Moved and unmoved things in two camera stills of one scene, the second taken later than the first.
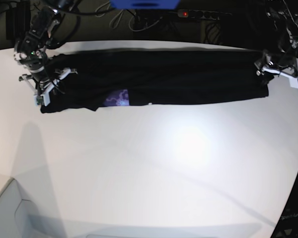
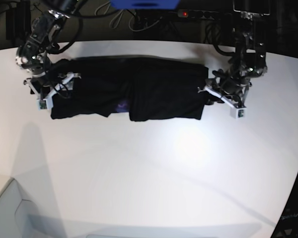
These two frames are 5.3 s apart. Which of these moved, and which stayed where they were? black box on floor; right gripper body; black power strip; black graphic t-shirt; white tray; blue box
Moved: right gripper body; black graphic t-shirt
Stayed: white tray; blue box; black box on floor; black power strip
